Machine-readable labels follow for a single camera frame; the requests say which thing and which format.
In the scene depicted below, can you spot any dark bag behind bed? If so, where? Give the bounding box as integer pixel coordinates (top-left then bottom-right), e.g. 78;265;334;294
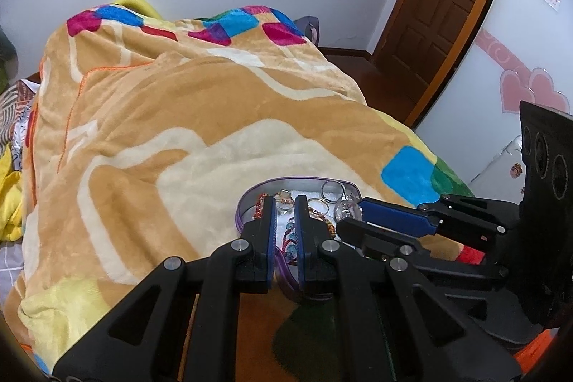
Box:
294;15;321;45

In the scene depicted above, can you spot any silver ring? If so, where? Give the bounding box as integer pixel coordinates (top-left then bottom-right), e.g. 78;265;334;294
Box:
319;179;349;204

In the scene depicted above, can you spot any white wardrobe sliding door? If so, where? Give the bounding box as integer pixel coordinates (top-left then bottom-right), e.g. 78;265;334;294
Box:
416;0;572;203

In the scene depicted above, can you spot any colourful patchwork fleece blanket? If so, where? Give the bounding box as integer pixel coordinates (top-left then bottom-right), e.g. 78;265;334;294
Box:
4;4;468;371

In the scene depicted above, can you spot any yellow curved bed headboard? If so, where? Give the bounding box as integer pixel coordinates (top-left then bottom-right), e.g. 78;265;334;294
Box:
113;0;162;19

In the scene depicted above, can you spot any braided red yellow bracelet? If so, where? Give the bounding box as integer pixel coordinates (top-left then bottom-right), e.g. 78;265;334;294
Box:
251;193;269;222

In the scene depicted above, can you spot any yellow cloth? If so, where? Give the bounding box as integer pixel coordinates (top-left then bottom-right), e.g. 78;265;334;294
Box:
0;144;23;242

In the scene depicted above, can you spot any purple heart-shaped tin box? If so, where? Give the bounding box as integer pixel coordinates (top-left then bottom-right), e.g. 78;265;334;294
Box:
234;176;364;303

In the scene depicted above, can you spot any striped patterned cloth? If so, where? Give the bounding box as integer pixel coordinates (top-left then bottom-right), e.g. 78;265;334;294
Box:
1;79;40;151

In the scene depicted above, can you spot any large gold ring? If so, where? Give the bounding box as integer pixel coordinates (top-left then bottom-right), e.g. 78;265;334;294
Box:
308;199;331;222

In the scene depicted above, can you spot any brown wooden door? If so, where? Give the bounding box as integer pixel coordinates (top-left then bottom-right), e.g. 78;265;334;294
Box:
372;0;486;125

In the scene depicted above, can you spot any black camera box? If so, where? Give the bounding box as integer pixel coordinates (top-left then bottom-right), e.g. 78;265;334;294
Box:
520;101;572;209

